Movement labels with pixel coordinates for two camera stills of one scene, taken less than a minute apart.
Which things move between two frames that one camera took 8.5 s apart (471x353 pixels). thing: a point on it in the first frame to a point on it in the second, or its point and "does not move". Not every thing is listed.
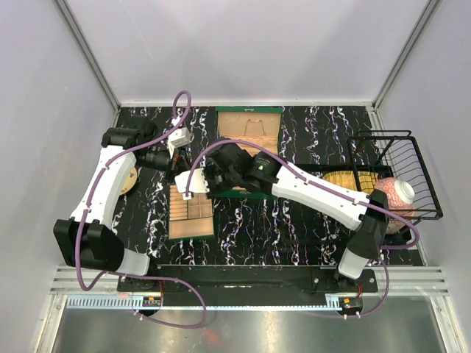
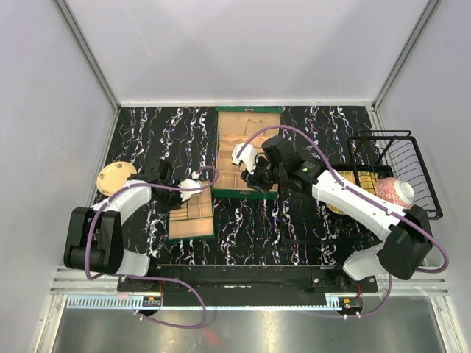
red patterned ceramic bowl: [400, 195] does not move
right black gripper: [207, 172] to [253, 181]
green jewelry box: [260, 125] does not move
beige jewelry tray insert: [190, 218] does not move
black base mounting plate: [247, 279] does not move
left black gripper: [181, 162] to [175, 204]
